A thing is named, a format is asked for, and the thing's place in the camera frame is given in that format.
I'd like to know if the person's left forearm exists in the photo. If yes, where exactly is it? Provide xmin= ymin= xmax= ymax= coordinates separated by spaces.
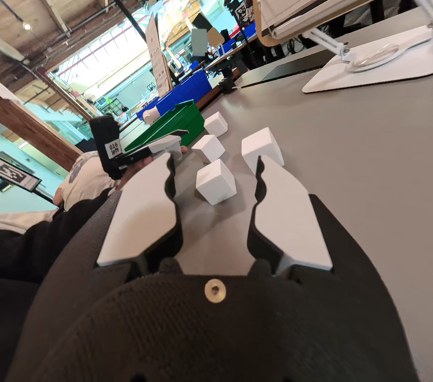
xmin=0 ymin=187 xmax=122 ymax=284

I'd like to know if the framed marker sign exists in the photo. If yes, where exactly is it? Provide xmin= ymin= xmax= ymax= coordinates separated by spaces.
xmin=0 ymin=151 xmax=42 ymax=194

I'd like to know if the person's left hand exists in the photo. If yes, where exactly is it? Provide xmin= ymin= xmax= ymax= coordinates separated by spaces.
xmin=119 ymin=156 xmax=155 ymax=187

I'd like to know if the person's dark clothing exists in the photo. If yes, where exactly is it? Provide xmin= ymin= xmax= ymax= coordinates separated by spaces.
xmin=0 ymin=279 xmax=43 ymax=382

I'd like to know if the white roll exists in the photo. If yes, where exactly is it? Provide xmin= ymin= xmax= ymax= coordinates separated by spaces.
xmin=142 ymin=108 xmax=170 ymax=125

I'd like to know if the grey desk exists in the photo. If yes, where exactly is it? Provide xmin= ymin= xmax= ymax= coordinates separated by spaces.
xmin=117 ymin=8 xmax=433 ymax=382

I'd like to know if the blue plastic bin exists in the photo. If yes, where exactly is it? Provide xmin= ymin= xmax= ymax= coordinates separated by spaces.
xmin=156 ymin=69 xmax=212 ymax=116

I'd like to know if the black desk mat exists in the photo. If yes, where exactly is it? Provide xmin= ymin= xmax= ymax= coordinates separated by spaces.
xmin=260 ymin=59 xmax=327 ymax=83

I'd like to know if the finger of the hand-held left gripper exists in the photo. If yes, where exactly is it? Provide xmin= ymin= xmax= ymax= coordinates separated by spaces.
xmin=150 ymin=137 xmax=183 ymax=161
xmin=144 ymin=130 xmax=189 ymax=150

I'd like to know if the white foam cube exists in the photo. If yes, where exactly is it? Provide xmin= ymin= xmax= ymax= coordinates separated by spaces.
xmin=241 ymin=127 xmax=285 ymax=175
xmin=191 ymin=134 xmax=226 ymax=164
xmin=196 ymin=159 xmax=237 ymax=206
xmin=204 ymin=111 xmax=228 ymax=138

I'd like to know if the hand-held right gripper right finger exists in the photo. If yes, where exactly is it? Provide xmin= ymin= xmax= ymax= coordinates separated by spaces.
xmin=247 ymin=155 xmax=334 ymax=277

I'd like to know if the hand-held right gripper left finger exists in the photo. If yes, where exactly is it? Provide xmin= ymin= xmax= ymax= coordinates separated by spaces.
xmin=96 ymin=152 xmax=184 ymax=277

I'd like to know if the standing instruction board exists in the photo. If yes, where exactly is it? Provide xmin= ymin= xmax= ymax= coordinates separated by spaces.
xmin=145 ymin=13 xmax=174 ymax=98

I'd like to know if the green plastic bin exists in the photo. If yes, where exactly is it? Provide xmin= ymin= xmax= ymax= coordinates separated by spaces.
xmin=124 ymin=100 xmax=205 ymax=152

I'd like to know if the white board stand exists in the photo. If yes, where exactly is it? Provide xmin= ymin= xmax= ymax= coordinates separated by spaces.
xmin=301 ymin=0 xmax=433 ymax=94

